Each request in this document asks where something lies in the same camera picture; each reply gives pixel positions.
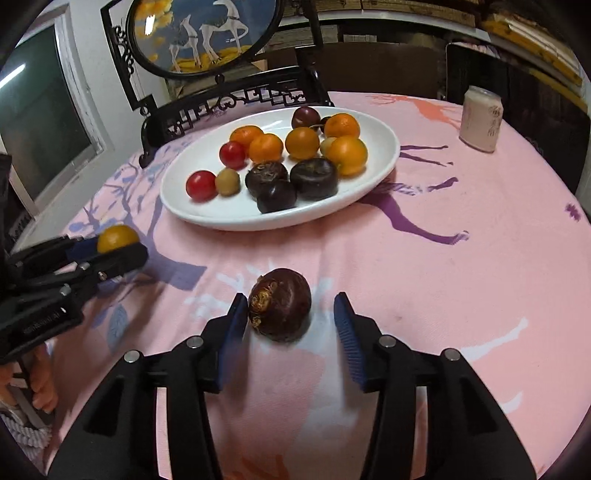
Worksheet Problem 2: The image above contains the person's left forearm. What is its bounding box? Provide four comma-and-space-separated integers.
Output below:
0, 406, 51, 457

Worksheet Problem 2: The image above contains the black chair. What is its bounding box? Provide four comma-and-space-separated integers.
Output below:
445, 41, 591, 195

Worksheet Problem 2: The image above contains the pink printed tablecloth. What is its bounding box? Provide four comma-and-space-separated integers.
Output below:
44, 90, 585, 480

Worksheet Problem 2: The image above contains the shelf of bamboo mats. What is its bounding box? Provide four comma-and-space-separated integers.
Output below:
277, 0, 585, 88

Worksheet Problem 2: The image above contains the person's left hand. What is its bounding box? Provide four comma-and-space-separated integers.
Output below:
0, 357, 58, 414

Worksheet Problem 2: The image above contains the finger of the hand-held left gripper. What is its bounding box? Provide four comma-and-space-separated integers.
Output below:
9, 234, 100, 274
11, 242, 149, 302

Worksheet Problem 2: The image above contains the brown wooden chair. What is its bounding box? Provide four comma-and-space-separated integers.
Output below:
259, 41, 444, 100

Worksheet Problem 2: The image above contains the round deer screen black stand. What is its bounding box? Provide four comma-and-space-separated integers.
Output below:
100, 0, 333, 169

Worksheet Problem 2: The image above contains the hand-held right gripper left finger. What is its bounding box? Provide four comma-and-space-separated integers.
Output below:
48, 293, 250, 480

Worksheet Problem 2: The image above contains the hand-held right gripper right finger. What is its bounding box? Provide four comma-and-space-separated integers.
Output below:
333, 292, 539, 480

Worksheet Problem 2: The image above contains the white framed window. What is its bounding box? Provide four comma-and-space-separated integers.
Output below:
0, 11, 116, 217

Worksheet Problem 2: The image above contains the red cherry tomato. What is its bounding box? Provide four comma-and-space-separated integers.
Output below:
185, 170, 218, 202
219, 141, 247, 168

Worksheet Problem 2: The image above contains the white oval plate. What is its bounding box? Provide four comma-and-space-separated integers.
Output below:
159, 106, 400, 232

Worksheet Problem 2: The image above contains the large orange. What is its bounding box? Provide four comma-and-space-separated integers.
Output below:
325, 136, 369, 177

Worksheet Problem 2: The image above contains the dark brown water chestnut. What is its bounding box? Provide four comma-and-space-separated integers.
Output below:
248, 268, 312, 343
245, 161, 289, 195
289, 158, 339, 200

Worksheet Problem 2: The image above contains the beige drink can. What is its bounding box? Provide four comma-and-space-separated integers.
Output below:
458, 85, 503, 153

